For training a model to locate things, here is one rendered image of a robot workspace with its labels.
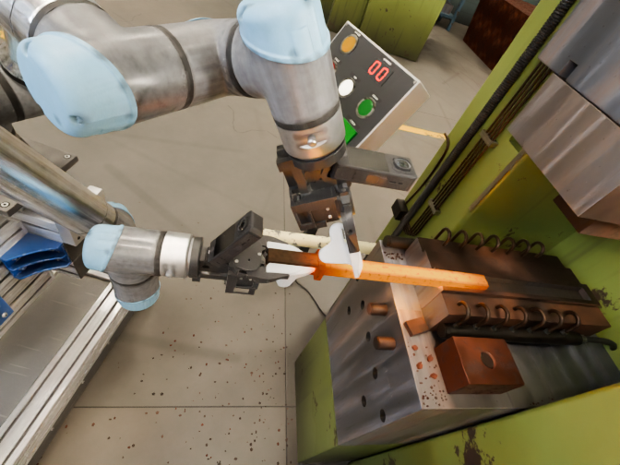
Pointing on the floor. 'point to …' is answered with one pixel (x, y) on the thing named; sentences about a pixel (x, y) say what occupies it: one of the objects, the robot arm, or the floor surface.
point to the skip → (495, 28)
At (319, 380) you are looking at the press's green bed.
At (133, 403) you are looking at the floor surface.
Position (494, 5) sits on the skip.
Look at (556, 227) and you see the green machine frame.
